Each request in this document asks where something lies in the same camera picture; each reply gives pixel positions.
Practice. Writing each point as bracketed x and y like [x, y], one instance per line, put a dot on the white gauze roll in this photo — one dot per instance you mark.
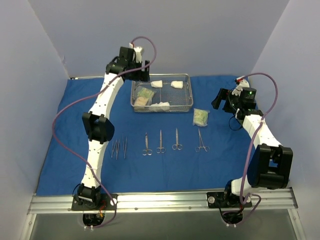
[177, 84]
[156, 84]

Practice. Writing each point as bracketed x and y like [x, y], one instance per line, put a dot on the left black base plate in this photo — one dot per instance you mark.
[105, 203]

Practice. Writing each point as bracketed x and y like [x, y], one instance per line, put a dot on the cream gauze pack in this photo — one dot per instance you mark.
[200, 117]

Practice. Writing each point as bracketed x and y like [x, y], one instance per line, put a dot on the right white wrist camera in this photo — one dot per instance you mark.
[240, 84]

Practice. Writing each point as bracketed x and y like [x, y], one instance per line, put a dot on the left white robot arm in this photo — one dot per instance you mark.
[97, 123]

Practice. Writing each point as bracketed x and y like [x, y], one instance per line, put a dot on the white gauze pad front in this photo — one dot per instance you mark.
[160, 104]

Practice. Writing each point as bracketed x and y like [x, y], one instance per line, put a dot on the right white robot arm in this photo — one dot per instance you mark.
[269, 162]

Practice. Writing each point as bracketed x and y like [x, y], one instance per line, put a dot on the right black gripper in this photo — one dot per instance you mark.
[220, 99]

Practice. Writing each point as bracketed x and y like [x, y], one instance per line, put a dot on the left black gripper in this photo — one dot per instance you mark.
[141, 74]

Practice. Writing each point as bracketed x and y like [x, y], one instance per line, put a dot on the steel mesh instrument tray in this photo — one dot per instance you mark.
[180, 100]

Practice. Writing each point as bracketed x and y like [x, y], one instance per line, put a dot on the steel hemostat clamp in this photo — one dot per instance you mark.
[201, 145]

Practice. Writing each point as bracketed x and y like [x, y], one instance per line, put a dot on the straight steel scissors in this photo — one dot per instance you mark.
[160, 149]

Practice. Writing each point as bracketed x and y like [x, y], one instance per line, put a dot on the aluminium front rail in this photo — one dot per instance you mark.
[149, 202]

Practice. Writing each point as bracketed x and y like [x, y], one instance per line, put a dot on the blue surgical drape cloth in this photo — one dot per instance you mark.
[174, 170]

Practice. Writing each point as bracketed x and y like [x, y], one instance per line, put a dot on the peach gauze pack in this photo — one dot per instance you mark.
[142, 101]

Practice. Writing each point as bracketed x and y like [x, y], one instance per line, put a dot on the green paper packet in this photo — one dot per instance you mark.
[145, 93]

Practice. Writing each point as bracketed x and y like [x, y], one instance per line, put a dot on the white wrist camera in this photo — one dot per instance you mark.
[138, 52]
[240, 84]

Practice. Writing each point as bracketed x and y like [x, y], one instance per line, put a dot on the steel surgical scissors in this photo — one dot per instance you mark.
[177, 145]

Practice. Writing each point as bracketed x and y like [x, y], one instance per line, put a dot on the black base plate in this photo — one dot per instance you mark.
[105, 203]
[217, 199]

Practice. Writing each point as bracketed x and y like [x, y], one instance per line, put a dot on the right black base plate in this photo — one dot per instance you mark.
[217, 199]

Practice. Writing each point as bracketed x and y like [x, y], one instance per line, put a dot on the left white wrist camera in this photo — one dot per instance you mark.
[138, 52]

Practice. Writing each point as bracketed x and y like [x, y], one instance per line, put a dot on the steel tweezers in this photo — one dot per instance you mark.
[113, 147]
[124, 145]
[117, 146]

